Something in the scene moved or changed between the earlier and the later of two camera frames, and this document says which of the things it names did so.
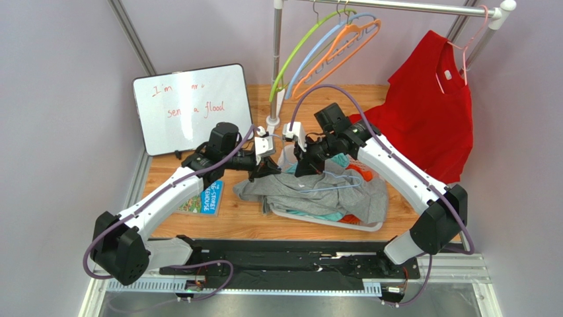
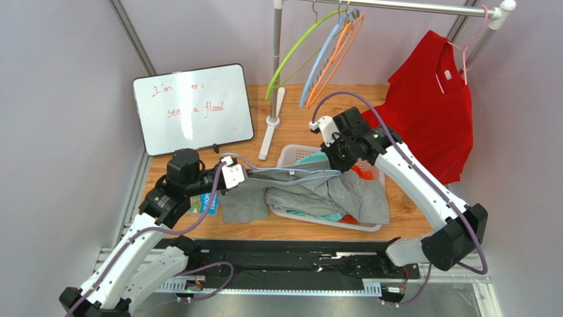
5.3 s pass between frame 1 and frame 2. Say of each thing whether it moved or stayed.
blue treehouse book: stayed
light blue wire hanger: moved
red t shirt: stayed
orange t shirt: stayed
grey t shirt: moved
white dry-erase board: stayed
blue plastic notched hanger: moved
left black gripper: moved
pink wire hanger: stayed
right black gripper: moved
